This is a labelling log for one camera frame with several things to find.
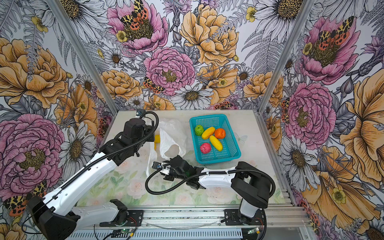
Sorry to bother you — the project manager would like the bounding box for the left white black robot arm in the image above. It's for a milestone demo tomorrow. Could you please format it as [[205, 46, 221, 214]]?
[[27, 110, 160, 240]]

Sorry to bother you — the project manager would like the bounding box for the green toy apple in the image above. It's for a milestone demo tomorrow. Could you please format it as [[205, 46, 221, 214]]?
[[194, 125, 205, 136]]

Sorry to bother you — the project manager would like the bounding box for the aluminium corner post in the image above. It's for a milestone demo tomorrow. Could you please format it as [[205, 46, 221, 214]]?
[[257, 0, 315, 115], [47, 1, 119, 116]]

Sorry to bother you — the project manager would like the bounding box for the orange toy fruit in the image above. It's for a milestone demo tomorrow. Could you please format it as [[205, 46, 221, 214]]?
[[214, 128, 226, 139]]

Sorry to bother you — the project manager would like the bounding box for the teal plastic basket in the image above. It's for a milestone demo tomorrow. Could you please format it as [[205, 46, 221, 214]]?
[[189, 114, 242, 165]]

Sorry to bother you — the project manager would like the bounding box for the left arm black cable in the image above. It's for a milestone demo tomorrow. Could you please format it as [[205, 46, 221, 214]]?
[[20, 110, 160, 235]]

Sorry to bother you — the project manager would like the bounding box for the pink red toy fruit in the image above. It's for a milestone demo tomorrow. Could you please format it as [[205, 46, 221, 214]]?
[[200, 143, 212, 154]]

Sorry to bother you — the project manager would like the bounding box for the yellow orange toy mango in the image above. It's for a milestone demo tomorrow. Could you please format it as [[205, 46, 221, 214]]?
[[201, 127, 216, 140]]

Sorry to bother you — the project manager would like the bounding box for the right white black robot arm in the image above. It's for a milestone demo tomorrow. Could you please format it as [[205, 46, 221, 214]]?
[[145, 156, 276, 225]]

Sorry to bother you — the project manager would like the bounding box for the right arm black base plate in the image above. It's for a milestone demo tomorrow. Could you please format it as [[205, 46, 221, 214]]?
[[221, 209, 266, 226]]

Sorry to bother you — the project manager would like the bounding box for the white vented grille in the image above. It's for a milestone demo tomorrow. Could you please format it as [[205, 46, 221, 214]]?
[[68, 228, 243, 240]]

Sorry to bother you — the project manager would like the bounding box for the aluminium front rail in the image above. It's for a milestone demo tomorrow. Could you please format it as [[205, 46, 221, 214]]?
[[53, 205, 313, 230]]

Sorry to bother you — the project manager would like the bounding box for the white plastic bag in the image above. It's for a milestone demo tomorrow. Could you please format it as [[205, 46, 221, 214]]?
[[146, 119, 187, 177]]

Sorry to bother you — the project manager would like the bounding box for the right aluminium corner post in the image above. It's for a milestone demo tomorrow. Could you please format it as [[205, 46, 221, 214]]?
[[257, 0, 315, 115]]

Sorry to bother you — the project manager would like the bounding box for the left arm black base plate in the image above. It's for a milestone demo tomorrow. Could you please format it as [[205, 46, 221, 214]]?
[[99, 210, 144, 227]]

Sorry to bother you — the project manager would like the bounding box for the left aluminium corner post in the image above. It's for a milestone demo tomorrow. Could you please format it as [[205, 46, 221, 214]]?
[[47, 1, 119, 116]]

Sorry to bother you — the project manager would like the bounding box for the yellow toy pepper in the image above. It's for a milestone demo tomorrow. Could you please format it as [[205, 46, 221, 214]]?
[[154, 135, 161, 150]]

